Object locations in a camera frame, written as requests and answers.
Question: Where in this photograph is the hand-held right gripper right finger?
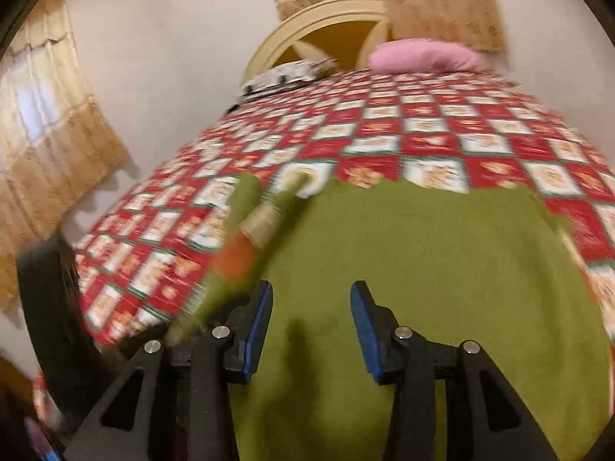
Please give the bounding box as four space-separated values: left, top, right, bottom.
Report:
350 281 560 461

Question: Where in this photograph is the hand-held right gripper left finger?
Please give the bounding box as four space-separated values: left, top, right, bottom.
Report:
65 281 274 461

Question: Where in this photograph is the green orange cream striped sweater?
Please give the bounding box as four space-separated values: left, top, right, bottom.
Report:
166 171 611 461

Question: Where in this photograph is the red printed quilt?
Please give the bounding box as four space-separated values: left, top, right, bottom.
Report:
72 67 615 347

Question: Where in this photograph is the white dark patterned pillow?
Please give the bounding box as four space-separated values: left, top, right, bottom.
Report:
240 58 338 98

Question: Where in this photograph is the pink pillow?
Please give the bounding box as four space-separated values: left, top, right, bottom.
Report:
369 38 484 75

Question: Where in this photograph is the cream wooden headboard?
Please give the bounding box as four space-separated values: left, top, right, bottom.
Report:
243 0 392 83

